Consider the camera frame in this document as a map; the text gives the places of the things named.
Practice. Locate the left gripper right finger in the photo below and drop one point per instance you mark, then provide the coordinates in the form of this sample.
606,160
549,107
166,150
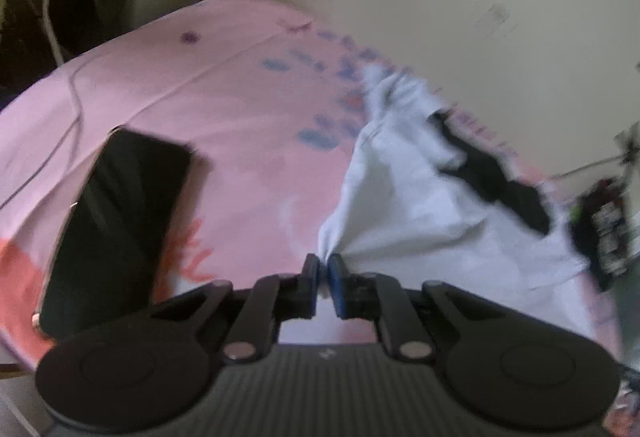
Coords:
381,300

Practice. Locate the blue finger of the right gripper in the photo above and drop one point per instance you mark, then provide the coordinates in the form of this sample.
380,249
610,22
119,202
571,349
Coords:
485,175

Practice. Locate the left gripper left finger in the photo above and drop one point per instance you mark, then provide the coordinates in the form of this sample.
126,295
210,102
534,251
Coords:
273,300

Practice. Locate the white t-shirt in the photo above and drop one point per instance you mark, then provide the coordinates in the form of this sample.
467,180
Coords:
405,211

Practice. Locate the black patterned folded garment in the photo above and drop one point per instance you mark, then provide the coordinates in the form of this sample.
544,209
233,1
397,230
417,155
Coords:
601,232

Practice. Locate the black tape cross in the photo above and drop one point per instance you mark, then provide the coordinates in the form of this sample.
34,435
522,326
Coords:
627,142

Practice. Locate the black smartphone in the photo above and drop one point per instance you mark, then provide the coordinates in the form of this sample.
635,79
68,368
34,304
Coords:
106,258

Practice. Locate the pink floral bedsheet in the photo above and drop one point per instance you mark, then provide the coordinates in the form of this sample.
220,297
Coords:
271,105

